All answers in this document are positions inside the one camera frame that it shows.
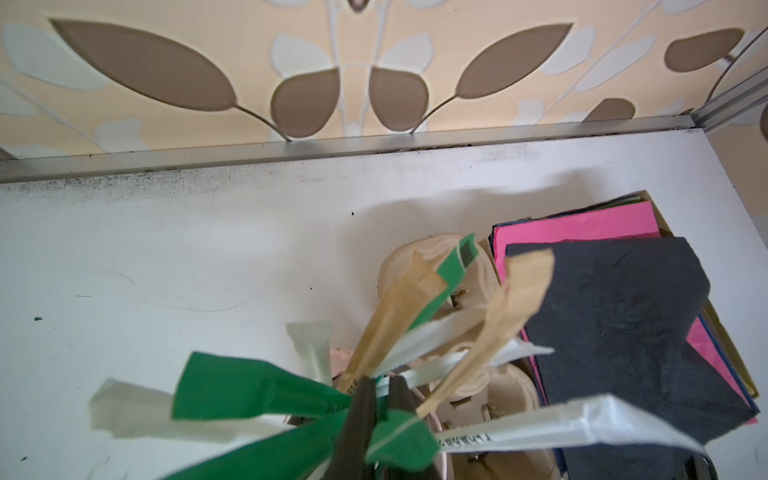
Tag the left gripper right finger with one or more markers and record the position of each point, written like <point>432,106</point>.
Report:
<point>410,453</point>

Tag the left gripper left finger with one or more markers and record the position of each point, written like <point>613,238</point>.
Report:
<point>348,461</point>

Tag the green straw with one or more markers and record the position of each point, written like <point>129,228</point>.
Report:
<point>216,388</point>

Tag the cup of wrapped straws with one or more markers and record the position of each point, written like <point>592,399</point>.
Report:
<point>121,408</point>

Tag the brown pulp cup carriers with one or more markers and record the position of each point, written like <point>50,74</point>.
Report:
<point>528,277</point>

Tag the stack of coloured napkins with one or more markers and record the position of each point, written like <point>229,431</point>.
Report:
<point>628,314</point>

